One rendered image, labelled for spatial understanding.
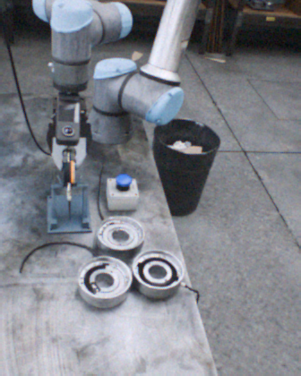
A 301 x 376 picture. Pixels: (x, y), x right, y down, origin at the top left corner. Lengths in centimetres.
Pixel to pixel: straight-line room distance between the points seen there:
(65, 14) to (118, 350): 61
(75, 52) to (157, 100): 36
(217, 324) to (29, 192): 108
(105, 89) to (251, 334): 118
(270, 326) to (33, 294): 128
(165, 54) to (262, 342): 124
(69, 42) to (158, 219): 47
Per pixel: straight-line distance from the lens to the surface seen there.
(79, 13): 82
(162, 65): 115
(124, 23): 93
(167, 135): 227
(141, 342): 82
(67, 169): 95
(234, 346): 184
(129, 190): 104
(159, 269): 91
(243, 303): 199
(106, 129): 127
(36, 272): 91
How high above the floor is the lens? 150
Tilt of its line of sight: 37 degrees down
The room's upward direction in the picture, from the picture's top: 9 degrees clockwise
